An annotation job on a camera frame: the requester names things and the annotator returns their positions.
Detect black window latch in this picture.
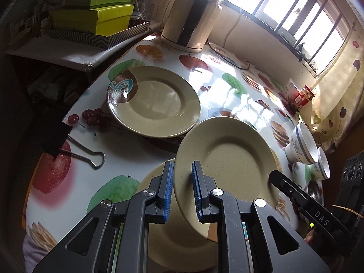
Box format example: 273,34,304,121
295,42,308,61

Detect beige plate with brown print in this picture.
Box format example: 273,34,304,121
106,66,202,139

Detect white and black electric kettle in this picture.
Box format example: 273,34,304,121
161,0,225,52

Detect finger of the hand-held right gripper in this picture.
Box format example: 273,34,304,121
269,170,313,214

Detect grey zigzag patterned box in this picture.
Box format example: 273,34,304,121
48,20,150,49

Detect white paper cup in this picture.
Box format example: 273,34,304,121
281,78,302,103

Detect speckled beige plate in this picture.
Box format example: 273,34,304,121
173,116,281,234
136,158,219,270

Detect white shelf board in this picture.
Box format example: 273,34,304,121
6,38,137,71

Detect window bars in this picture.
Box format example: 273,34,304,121
222,0,356,77

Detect red label glass jar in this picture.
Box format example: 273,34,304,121
290,85,316,111

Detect black cable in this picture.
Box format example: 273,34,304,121
206,41,251,70

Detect large green box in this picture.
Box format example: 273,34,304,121
52,4,135,37

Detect black binder clip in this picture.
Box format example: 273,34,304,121
43,125,106,168

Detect heart print curtain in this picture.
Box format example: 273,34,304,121
310,20,364,154

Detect fruit print tablecloth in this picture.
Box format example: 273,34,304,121
24,35,325,262

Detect white ceramic bowl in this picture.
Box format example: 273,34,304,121
304,179,324,205

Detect blue striped white bowl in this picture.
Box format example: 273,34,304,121
316,147,331,180
285,122,319,165

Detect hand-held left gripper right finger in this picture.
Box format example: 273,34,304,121
191,161,334,273

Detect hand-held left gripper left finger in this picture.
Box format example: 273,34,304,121
33,161,174,273

